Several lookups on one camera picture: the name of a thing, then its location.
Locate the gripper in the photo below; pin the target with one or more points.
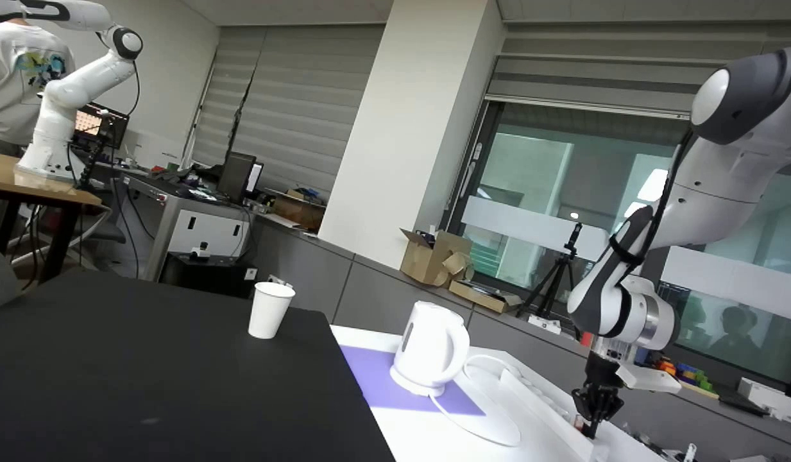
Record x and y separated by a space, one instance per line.
602 371

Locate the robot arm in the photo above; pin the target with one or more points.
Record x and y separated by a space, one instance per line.
722 186

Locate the white robot arm on table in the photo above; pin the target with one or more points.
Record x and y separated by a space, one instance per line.
68 96

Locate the white electric kettle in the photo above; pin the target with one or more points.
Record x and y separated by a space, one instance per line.
430 346

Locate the heap of coloured blocks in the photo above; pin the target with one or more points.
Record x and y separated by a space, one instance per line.
687 375

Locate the flat cardboard box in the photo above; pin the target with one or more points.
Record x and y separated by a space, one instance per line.
485 296

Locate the white box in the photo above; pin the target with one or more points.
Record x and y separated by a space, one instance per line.
768 399

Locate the window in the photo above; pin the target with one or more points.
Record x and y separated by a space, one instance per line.
626 212

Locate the open cardboard box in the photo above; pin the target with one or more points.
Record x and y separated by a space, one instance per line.
433 256

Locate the purple mat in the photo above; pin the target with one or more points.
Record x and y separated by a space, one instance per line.
376 378

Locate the white paper cup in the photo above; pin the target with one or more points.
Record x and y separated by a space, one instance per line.
269 311

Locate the brown cardboard box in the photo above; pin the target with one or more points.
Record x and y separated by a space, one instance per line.
299 208

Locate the grey window blinds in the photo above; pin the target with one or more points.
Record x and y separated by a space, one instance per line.
292 109

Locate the black laptop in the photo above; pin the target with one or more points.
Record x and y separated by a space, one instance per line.
236 176

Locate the grey metal desk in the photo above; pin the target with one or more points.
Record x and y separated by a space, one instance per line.
190 224

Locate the black table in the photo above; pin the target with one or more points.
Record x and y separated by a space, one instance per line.
145 372

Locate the monitor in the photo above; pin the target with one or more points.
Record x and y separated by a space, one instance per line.
103 123

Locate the wooden table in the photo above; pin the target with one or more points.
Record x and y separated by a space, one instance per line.
23 183

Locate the person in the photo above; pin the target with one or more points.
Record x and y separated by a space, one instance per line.
13 77

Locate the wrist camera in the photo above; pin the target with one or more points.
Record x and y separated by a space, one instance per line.
652 378

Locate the camera on tripod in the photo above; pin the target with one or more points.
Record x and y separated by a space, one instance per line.
559 276

